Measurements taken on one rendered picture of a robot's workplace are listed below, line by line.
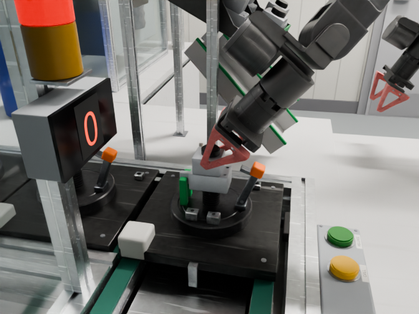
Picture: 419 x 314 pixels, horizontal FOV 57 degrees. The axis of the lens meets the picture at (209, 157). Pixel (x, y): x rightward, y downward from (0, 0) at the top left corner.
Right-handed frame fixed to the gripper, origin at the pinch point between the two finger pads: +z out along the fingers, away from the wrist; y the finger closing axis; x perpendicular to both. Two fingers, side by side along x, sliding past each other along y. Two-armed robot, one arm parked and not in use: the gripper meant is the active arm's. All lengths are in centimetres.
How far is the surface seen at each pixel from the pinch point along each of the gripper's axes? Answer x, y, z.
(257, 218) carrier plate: 13.3, 0.3, 3.0
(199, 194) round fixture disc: 4.0, -1.9, 8.1
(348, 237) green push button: 24.4, 2.1, -6.6
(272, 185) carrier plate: 14.6, -10.9, 1.8
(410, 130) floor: 159, -280, 6
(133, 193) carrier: -4.7, -2.6, 18.0
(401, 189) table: 45, -34, -9
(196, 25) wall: -40, -305, 73
